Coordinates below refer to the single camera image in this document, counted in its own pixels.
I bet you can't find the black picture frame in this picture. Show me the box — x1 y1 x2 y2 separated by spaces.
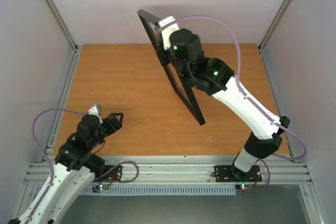
137 9 205 125

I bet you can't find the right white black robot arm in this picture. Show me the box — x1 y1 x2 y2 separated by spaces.
162 28 290 180

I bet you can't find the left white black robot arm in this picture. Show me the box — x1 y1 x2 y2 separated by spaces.
9 113 123 223

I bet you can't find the left small circuit board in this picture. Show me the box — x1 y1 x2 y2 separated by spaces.
92 184 109 193

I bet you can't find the small circuit board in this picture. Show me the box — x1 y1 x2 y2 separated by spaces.
92 184 109 193
235 183 257 191

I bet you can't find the right small circuit board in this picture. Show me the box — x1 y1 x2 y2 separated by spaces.
235 183 257 191

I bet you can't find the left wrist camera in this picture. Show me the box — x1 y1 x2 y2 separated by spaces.
88 104 103 124

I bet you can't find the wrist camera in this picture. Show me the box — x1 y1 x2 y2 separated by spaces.
155 16 180 50
88 104 103 124

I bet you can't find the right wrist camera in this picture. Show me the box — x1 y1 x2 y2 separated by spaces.
155 16 180 50

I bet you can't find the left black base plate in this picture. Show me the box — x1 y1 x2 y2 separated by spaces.
93 165 123 183

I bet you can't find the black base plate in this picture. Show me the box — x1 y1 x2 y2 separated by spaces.
93 165 123 183
211 165 262 183

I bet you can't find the grey slotted cable duct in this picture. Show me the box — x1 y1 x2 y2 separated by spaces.
80 185 236 196

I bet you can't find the aluminium front rail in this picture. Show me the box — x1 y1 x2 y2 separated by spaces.
25 155 313 186

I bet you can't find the left aluminium post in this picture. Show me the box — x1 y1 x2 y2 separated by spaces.
45 0 78 52

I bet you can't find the aluminium post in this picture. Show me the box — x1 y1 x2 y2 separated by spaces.
258 0 292 53
45 0 78 52

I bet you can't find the right aluminium post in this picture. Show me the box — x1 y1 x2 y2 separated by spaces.
258 0 292 53

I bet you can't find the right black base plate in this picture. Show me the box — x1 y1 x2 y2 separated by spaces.
211 165 262 183

